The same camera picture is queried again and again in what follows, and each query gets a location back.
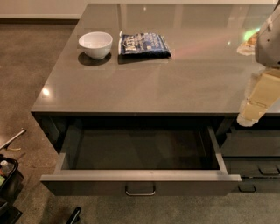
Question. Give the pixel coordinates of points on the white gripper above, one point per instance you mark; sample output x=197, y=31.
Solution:
x=269, y=44

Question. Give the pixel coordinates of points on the blue chip bag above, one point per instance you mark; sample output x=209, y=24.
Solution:
x=148, y=45

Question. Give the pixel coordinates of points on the open grey top drawer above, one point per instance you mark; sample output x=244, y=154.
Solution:
x=176, y=161

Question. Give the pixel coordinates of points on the grey kitchen counter cabinet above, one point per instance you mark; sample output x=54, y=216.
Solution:
x=200, y=86

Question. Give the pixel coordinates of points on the white ceramic bowl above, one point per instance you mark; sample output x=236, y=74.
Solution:
x=96, y=45

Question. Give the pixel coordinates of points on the black object on floor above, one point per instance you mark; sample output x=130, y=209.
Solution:
x=75, y=216

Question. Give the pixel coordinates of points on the metal rod on floor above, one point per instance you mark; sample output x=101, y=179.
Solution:
x=8, y=142

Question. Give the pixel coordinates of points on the black bin with bottle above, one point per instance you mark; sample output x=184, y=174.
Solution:
x=10, y=185

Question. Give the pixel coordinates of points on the lower right drawer handle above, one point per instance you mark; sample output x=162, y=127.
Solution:
x=247, y=188

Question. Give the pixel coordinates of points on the metal drawer handle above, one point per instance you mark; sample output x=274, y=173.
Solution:
x=138, y=190

